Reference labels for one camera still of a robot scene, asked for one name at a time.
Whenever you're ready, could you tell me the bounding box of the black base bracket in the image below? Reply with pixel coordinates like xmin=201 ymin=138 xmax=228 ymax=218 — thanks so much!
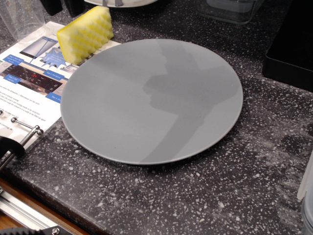
xmin=0 ymin=226 xmax=72 ymax=235

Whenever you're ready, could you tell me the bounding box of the laminated instruction sheet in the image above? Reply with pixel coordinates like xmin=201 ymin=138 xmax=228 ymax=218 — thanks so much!
xmin=0 ymin=21 xmax=121 ymax=150

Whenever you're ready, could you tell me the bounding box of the white plate with cutlery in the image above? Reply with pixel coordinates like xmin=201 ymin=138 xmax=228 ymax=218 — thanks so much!
xmin=85 ymin=0 xmax=157 ymax=8

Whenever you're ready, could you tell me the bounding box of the metal screw clamp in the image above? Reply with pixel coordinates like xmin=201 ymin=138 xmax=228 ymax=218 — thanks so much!
xmin=0 ymin=117 xmax=44 ymax=171

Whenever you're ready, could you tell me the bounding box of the clear glass container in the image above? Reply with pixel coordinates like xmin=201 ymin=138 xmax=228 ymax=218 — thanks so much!
xmin=195 ymin=0 xmax=264 ymax=25

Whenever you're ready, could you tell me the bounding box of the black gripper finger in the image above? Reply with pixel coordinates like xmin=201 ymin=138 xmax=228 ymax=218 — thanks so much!
xmin=46 ymin=0 xmax=63 ymax=16
xmin=65 ymin=0 xmax=85 ymax=17

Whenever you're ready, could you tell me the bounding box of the translucent plastic container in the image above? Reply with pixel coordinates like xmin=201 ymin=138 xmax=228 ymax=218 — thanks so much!
xmin=297 ymin=153 xmax=313 ymax=235

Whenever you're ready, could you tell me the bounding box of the aluminium rail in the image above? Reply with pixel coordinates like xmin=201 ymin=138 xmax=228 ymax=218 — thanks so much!
xmin=0 ymin=188 xmax=58 ymax=230

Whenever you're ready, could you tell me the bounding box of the black tray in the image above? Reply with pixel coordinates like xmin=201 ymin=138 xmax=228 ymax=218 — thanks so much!
xmin=262 ymin=0 xmax=313 ymax=92

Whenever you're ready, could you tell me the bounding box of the grey round plate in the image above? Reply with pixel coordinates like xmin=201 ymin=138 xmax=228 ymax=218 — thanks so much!
xmin=61 ymin=39 xmax=243 ymax=165

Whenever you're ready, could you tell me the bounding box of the clear plastic bag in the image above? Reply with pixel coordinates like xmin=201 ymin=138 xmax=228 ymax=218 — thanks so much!
xmin=0 ymin=0 xmax=45 ymax=42

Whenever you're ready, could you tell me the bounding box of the yellow foam sponge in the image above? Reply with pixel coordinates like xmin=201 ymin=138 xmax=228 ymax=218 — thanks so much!
xmin=56 ymin=6 xmax=114 ymax=65

